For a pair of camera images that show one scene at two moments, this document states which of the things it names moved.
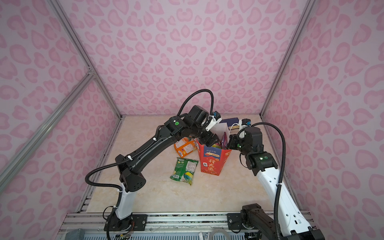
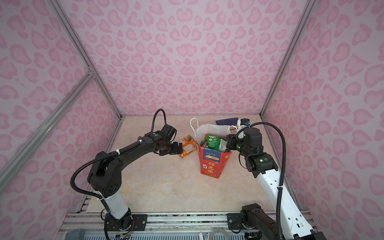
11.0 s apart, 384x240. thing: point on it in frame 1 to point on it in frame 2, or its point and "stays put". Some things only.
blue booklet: [230, 121] stays put
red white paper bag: [213, 158] stays put
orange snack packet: [184, 146] stays put
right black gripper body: [235, 143] stays put
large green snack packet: [184, 170] to [216, 143]
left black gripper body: [206, 136] to [171, 148]
